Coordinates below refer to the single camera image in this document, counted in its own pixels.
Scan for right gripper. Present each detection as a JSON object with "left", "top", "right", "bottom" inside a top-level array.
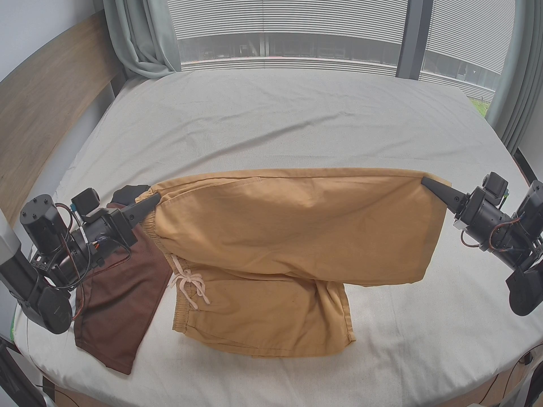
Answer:
[{"left": 452, "top": 186, "right": 510, "bottom": 241}]

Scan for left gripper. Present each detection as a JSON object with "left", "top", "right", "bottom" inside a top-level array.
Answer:
[{"left": 68, "top": 207, "right": 140, "bottom": 270}]

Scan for tan shorts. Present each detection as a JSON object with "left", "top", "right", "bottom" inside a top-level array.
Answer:
[{"left": 149, "top": 167, "right": 452, "bottom": 358}]

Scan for black garment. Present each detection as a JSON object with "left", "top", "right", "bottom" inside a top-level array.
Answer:
[{"left": 112, "top": 184, "right": 151, "bottom": 207}]

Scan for brown shorts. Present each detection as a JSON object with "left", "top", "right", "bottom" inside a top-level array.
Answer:
[{"left": 72, "top": 202, "right": 174, "bottom": 375}]

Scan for grey-green curtain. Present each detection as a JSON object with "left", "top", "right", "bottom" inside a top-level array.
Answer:
[
  {"left": 100, "top": 0, "right": 183, "bottom": 79},
  {"left": 484, "top": 0, "right": 543, "bottom": 156}
]

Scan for bed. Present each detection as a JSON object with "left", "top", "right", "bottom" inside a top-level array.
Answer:
[{"left": 0, "top": 10, "right": 543, "bottom": 407}]

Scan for window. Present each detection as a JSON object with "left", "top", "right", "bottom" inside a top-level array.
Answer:
[{"left": 162, "top": 0, "right": 520, "bottom": 120}]

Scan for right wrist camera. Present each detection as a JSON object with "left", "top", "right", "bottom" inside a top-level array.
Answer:
[{"left": 481, "top": 172, "right": 510, "bottom": 206}]

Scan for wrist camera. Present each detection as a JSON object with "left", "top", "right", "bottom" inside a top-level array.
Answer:
[
  {"left": 481, "top": 172, "right": 510, "bottom": 206},
  {"left": 71, "top": 188, "right": 109, "bottom": 224}
]

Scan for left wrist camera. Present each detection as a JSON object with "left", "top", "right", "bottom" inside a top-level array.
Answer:
[{"left": 71, "top": 188, "right": 109, "bottom": 224}]

